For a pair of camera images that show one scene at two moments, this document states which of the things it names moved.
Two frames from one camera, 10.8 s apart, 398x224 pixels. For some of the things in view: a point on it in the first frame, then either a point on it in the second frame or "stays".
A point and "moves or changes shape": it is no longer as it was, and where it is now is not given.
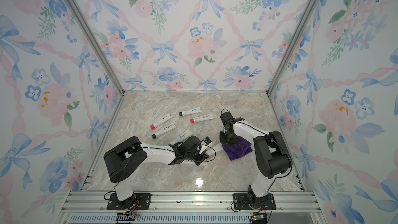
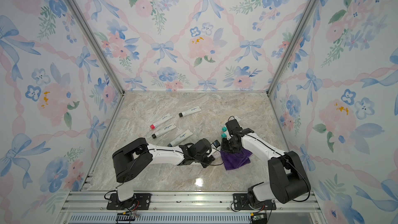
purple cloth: (237, 149) moves or changes shape
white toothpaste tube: (215, 149) moves or changes shape
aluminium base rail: (189, 207) stays
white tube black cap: (196, 110) stays
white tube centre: (185, 135) stays
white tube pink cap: (165, 119) stays
